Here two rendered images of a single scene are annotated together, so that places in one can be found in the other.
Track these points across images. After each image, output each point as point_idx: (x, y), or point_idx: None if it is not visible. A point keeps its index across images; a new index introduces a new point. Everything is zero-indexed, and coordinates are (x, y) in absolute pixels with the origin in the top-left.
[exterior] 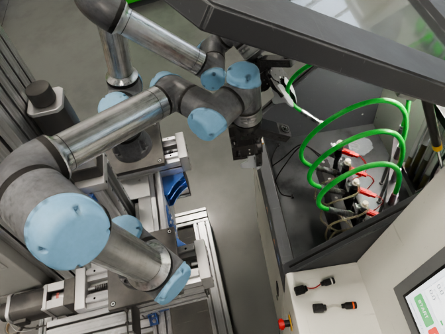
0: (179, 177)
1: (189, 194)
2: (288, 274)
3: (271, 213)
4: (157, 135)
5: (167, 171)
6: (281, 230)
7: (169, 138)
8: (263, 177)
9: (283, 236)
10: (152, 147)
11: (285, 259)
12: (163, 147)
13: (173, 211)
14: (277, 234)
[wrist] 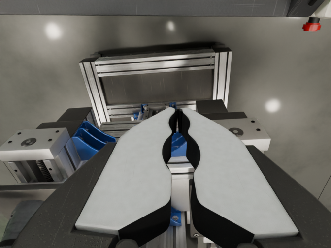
0: (81, 142)
1: (91, 110)
2: (330, 12)
3: (175, 13)
4: (15, 193)
5: (74, 158)
6: (220, 0)
7: (14, 168)
8: (86, 13)
9: (234, 0)
10: (42, 199)
11: (281, 8)
12: (33, 170)
13: (111, 123)
14: (226, 13)
